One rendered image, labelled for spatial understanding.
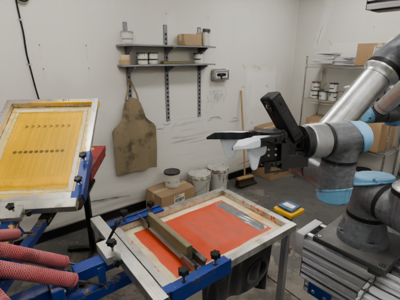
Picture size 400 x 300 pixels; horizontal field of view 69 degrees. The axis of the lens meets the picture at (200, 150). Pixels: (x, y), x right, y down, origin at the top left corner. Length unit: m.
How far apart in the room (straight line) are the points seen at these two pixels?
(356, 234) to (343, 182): 0.37
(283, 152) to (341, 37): 4.32
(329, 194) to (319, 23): 4.45
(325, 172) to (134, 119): 2.83
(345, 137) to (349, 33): 4.18
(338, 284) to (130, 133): 2.69
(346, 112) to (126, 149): 2.79
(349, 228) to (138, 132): 2.71
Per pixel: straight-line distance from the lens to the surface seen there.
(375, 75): 0.90
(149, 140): 3.51
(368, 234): 1.06
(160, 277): 1.28
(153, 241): 1.54
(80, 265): 1.33
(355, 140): 0.70
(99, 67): 3.23
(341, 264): 1.14
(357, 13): 4.82
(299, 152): 0.65
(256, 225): 1.66
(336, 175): 0.72
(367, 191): 1.00
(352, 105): 0.86
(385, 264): 1.05
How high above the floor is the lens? 1.83
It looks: 18 degrees down
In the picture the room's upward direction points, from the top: straight up
